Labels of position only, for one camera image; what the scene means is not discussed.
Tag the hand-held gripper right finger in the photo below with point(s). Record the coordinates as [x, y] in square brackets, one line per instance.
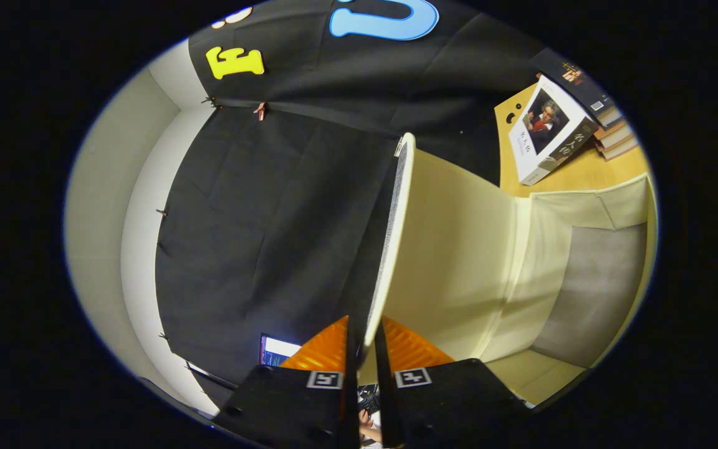
[387, 405]

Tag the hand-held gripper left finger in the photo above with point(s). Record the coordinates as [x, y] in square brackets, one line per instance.
[351, 399]

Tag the grey fabric storage box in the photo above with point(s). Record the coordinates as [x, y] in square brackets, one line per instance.
[459, 249]

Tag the white portrait book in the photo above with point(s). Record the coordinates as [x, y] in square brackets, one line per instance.
[536, 149]

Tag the pink clip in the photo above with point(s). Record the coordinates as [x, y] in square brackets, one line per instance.
[260, 111]

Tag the brown-spine book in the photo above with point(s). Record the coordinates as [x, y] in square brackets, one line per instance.
[622, 148]
[614, 134]

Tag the dark cover book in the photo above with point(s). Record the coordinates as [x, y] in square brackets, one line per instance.
[583, 90]

